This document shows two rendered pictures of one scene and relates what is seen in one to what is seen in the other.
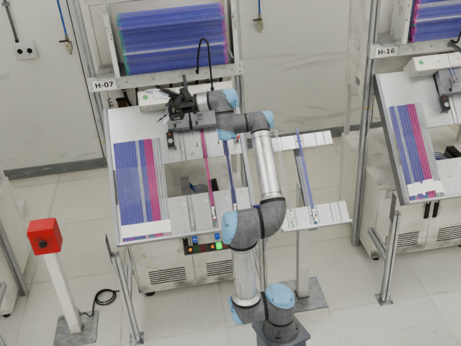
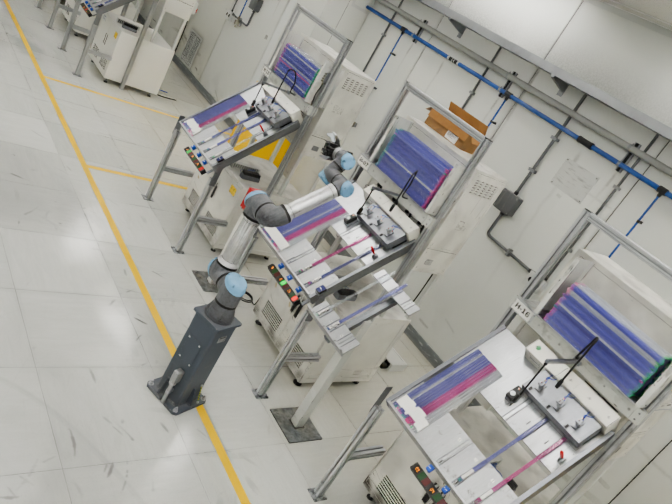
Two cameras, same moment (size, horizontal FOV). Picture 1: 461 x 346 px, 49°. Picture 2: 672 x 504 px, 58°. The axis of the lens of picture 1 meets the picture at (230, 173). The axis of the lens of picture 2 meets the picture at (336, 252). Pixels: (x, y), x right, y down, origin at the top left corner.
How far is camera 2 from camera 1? 237 cm
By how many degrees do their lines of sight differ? 44
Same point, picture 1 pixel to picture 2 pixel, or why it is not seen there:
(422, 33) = (555, 319)
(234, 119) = (333, 170)
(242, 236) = (250, 203)
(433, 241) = not seen: outside the picture
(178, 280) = (271, 326)
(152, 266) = (272, 297)
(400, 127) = (463, 366)
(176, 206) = (301, 246)
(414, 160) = (435, 391)
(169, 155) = (339, 226)
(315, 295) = (298, 434)
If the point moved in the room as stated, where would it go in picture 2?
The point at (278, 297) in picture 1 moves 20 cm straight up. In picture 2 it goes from (232, 278) to (250, 245)
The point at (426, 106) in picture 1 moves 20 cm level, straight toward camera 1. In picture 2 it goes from (503, 382) to (468, 367)
